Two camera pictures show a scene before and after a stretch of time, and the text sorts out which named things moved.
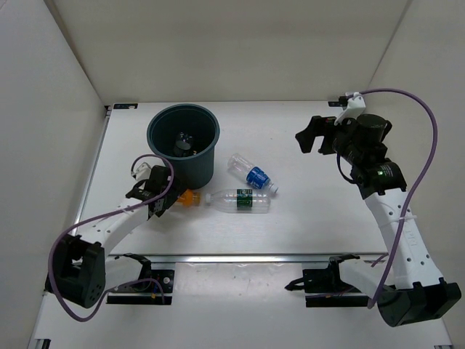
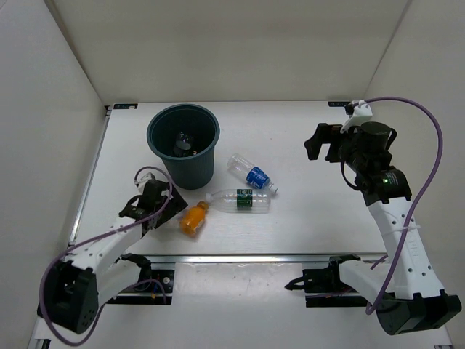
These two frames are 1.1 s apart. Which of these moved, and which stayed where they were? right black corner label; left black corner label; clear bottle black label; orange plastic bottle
Moved: orange plastic bottle
Stayed: clear bottle black label; right black corner label; left black corner label
